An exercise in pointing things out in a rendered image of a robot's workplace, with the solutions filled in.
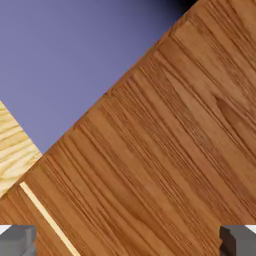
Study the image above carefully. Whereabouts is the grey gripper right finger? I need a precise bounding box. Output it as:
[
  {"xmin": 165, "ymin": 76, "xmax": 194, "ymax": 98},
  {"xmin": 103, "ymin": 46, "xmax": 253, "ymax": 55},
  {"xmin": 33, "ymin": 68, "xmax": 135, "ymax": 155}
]
[{"xmin": 219, "ymin": 224, "xmax": 256, "ymax": 256}]

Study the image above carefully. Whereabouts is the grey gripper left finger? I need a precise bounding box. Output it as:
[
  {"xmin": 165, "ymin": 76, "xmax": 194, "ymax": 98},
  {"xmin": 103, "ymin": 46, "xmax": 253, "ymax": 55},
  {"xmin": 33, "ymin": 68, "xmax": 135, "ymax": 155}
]
[{"xmin": 0, "ymin": 224, "xmax": 38, "ymax": 256}]

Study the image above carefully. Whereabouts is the brown wooden cabinet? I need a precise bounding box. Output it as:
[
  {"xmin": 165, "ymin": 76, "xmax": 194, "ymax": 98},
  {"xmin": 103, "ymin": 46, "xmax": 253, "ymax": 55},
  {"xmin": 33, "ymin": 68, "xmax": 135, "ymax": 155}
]
[{"xmin": 0, "ymin": 0, "xmax": 256, "ymax": 256}]

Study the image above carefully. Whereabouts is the large brown wooden cabinet door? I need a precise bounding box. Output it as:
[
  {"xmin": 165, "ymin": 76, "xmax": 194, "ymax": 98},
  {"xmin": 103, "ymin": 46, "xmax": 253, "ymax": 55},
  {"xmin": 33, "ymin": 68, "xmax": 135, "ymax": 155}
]
[{"xmin": 22, "ymin": 0, "xmax": 256, "ymax": 256}]

